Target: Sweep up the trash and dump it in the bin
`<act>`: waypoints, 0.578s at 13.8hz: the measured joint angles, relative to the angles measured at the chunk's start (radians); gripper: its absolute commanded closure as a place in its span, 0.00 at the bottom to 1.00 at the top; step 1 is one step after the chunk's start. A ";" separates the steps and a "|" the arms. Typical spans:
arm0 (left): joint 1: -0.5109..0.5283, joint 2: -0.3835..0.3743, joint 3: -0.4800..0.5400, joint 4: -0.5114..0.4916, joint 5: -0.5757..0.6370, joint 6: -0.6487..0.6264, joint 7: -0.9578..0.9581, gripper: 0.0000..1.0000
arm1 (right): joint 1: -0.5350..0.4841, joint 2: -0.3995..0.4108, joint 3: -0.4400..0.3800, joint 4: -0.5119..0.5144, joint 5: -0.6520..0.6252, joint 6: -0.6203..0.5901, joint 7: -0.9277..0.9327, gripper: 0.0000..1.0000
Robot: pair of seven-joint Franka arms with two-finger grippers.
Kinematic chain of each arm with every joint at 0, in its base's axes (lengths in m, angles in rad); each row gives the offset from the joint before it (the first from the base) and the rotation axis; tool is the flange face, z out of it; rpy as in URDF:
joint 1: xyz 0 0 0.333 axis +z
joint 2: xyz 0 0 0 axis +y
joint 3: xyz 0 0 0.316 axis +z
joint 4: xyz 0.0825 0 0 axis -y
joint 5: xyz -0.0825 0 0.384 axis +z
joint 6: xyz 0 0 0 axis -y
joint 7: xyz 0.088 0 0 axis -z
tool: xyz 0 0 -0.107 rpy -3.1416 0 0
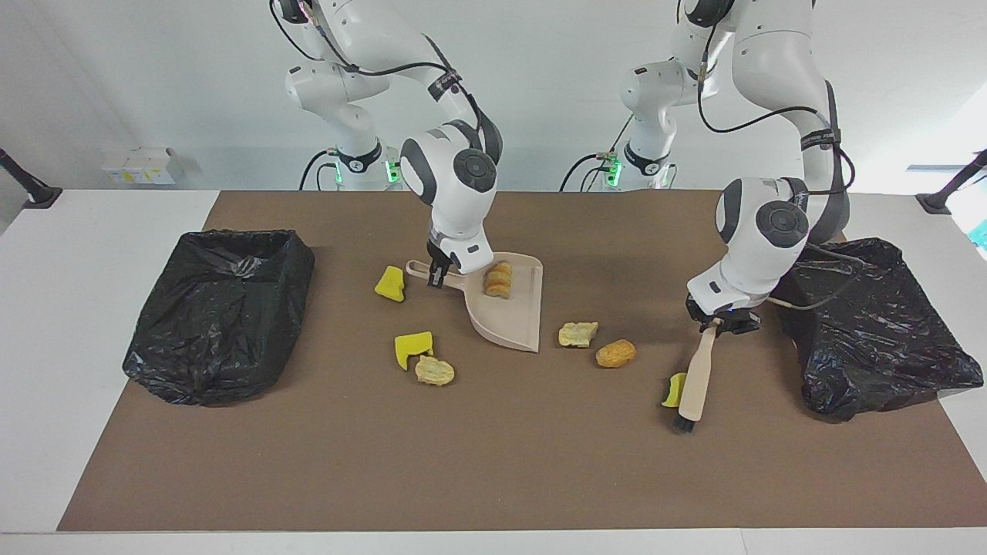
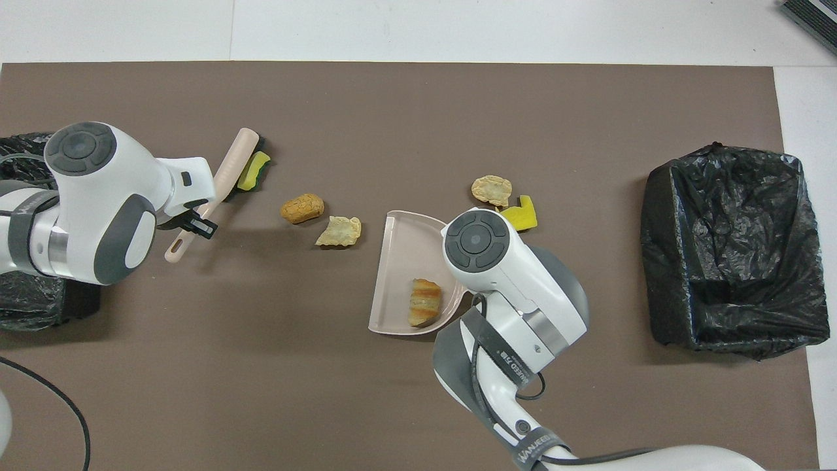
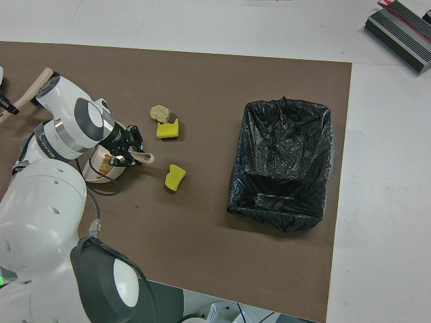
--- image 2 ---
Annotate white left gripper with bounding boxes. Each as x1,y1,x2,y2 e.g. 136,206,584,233
157,157,219,240

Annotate beige hand brush black bristles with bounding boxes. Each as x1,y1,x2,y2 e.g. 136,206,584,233
165,128,269,264

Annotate yellow sponge curved piece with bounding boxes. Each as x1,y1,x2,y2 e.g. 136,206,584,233
237,151,271,192

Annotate brown bread roll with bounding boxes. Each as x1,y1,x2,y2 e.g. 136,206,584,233
281,193,324,224

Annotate pale cracker piece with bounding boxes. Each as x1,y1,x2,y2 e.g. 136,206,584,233
315,216,362,247

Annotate beige plastic dustpan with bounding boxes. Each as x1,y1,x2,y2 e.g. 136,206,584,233
368,210,469,336

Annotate striped orange croissant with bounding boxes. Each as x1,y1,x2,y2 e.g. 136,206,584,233
408,279,443,328

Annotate black bag-lined bin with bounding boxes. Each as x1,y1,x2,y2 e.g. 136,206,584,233
0,133,102,332
641,142,831,360

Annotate brown table mat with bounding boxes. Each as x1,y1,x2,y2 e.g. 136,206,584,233
0,62,819,471

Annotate pale round cracker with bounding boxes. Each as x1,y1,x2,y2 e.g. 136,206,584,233
471,175,513,207

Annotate yellow sponge notched block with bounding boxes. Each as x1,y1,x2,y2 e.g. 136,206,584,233
500,195,538,231

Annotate dark ribbed panel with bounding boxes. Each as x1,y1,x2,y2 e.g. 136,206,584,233
781,0,837,56

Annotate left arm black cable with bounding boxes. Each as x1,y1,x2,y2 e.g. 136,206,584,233
0,357,91,471

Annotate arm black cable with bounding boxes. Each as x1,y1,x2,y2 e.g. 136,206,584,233
0,357,91,471
468,294,656,468

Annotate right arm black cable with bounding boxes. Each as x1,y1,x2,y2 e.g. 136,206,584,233
468,294,656,468

